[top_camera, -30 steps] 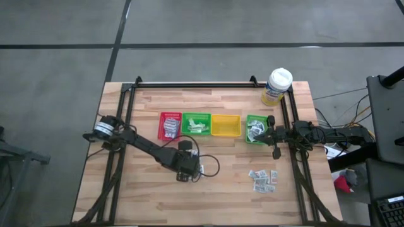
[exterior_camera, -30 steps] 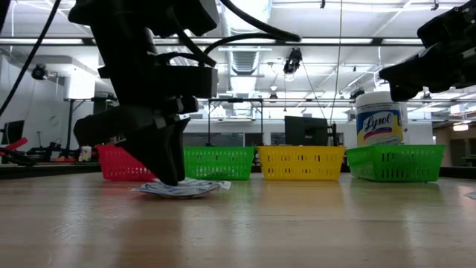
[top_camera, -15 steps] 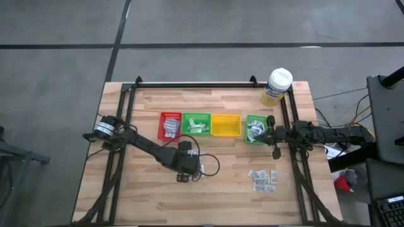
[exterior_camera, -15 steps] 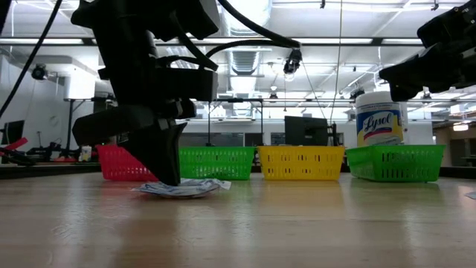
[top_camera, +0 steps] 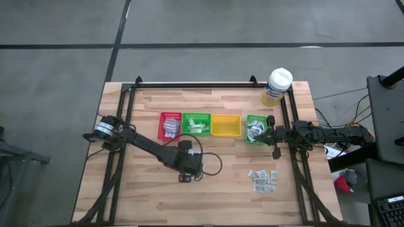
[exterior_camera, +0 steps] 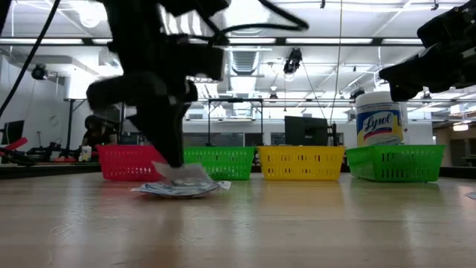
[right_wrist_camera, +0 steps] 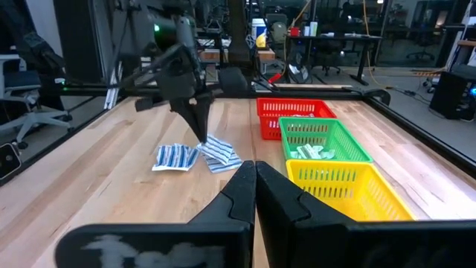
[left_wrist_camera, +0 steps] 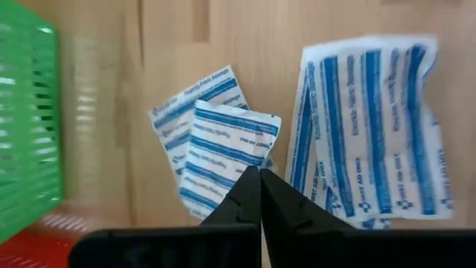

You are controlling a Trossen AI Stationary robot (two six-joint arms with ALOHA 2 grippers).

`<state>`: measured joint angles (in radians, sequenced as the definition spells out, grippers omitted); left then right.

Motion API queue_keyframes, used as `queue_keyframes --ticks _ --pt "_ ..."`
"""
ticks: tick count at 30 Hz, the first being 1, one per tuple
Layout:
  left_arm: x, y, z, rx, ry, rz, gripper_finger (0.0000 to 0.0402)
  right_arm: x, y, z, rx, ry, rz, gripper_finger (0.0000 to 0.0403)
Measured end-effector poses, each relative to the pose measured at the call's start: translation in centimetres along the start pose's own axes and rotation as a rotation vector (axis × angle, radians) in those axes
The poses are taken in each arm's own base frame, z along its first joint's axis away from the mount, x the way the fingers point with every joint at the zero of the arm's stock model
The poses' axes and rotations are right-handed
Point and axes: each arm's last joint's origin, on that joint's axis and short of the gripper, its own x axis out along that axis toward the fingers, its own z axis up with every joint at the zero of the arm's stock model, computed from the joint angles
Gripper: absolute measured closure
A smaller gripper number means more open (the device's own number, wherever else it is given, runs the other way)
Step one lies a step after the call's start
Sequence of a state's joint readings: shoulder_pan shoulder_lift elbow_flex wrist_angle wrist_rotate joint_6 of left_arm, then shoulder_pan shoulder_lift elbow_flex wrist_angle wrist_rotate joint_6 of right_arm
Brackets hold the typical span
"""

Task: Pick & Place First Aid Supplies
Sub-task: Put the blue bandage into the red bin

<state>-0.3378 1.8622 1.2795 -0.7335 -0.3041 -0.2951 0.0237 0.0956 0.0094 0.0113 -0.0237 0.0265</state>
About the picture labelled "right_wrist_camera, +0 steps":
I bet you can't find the grey white office chair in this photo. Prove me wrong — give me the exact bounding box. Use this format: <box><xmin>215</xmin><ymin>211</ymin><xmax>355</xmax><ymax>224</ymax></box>
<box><xmin>0</xmin><ymin>54</ymin><xmax>74</xmax><ymax>150</ymax></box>

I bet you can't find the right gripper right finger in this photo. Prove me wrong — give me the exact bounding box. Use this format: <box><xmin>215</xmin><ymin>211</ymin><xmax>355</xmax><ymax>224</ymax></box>
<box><xmin>255</xmin><ymin>159</ymin><xmax>476</xmax><ymax>268</ymax></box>

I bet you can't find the silver aluminium extrusion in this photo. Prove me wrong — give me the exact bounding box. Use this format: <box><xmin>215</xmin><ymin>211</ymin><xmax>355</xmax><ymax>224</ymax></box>
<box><xmin>103</xmin><ymin>61</ymin><xmax>123</xmax><ymax>111</ymax></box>

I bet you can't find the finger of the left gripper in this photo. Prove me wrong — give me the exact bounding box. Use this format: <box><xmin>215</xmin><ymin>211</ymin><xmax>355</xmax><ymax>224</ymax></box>
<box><xmin>192</xmin><ymin>94</ymin><xmax>216</xmax><ymax>145</ymax></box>
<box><xmin>170</xmin><ymin>98</ymin><xmax>205</xmax><ymax>143</ymax></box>

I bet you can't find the white blue background canister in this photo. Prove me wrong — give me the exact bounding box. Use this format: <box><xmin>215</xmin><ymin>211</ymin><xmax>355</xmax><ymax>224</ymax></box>
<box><xmin>251</xmin><ymin>18</ymin><xmax>267</xmax><ymax>48</ymax></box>

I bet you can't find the black office desk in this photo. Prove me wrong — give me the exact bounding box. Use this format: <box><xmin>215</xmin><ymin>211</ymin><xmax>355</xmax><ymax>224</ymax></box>
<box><xmin>286</xmin><ymin>32</ymin><xmax>384</xmax><ymax>86</ymax></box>

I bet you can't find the green plastic basket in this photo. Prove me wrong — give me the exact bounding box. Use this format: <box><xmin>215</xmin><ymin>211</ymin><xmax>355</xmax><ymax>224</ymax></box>
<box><xmin>278</xmin><ymin>116</ymin><xmax>374</xmax><ymax>165</ymax></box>

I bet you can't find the black aluminium table frame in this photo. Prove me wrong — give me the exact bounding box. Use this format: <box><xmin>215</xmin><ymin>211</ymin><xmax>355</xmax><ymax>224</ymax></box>
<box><xmin>0</xmin><ymin>83</ymin><xmax>476</xmax><ymax>187</ymax></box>

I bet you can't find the small floor fan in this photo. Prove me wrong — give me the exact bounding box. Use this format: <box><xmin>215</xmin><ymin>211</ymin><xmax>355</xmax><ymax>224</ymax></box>
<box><xmin>288</xmin><ymin>51</ymin><xmax>312</xmax><ymax>85</ymax></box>

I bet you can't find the red plastic basket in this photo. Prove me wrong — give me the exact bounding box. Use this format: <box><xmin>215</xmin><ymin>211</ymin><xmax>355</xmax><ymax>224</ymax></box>
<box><xmin>256</xmin><ymin>97</ymin><xmax>338</xmax><ymax>141</ymax></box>

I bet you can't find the wooden workbench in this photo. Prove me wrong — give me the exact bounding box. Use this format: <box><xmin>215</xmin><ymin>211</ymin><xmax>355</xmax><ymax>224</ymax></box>
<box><xmin>199</xmin><ymin>48</ymin><xmax>276</xmax><ymax>71</ymax></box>

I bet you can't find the black computer case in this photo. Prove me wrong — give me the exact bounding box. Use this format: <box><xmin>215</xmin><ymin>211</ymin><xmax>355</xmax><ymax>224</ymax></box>
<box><xmin>429</xmin><ymin>70</ymin><xmax>476</xmax><ymax>122</ymax></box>

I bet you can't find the yellow plastic basket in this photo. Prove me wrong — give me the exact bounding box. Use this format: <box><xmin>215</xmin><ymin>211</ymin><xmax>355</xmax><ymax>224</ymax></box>
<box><xmin>285</xmin><ymin>159</ymin><xmax>417</xmax><ymax>223</ymax></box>

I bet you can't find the black table-level camera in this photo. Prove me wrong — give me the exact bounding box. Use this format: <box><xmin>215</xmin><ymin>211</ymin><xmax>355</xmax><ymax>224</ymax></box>
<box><xmin>0</xmin><ymin>143</ymin><xmax>22</xmax><ymax>180</ymax></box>

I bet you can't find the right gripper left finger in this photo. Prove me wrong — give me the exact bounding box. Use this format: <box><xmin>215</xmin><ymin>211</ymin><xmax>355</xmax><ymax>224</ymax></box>
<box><xmin>53</xmin><ymin>159</ymin><xmax>257</xmax><ymax>268</ymax></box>

